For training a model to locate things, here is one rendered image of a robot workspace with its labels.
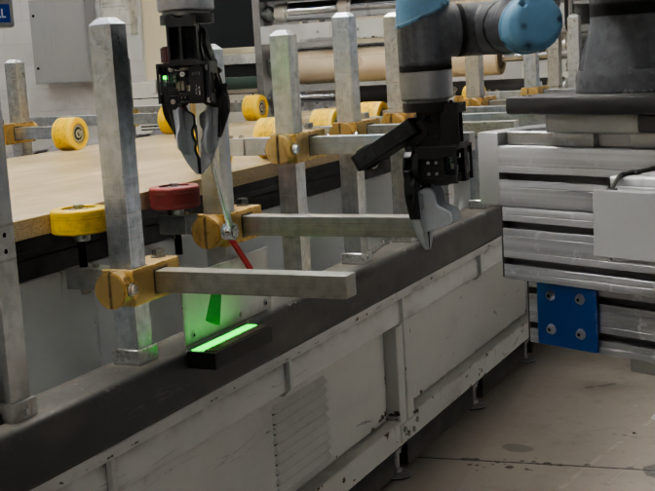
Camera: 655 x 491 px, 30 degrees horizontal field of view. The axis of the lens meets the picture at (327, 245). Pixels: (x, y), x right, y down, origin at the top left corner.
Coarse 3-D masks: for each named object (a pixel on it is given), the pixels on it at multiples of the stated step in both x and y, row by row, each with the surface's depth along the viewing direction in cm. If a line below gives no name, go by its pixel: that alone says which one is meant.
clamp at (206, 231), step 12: (204, 216) 182; (216, 216) 183; (240, 216) 186; (192, 228) 183; (204, 228) 182; (216, 228) 181; (240, 228) 187; (204, 240) 182; (216, 240) 181; (240, 240) 187
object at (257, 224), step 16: (160, 224) 193; (176, 224) 192; (192, 224) 191; (256, 224) 186; (272, 224) 185; (288, 224) 184; (304, 224) 183; (320, 224) 181; (336, 224) 180; (352, 224) 179; (368, 224) 178; (384, 224) 177; (400, 224) 176
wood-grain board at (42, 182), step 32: (32, 160) 273; (64, 160) 268; (96, 160) 262; (160, 160) 252; (256, 160) 238; (320, 160) 250; (32, 192) 202; (64, 192) 199; (96, 192) 196; (32, 224) 168
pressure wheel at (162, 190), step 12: (156, 192) 190; (168, 192) 189; (180, 192) 190; (192, 192) 191; (156, 204) 190; (168, 204) 190; (180, 204) 190; (192, 204) 191; (180, 240) 194; (180, 252) 194
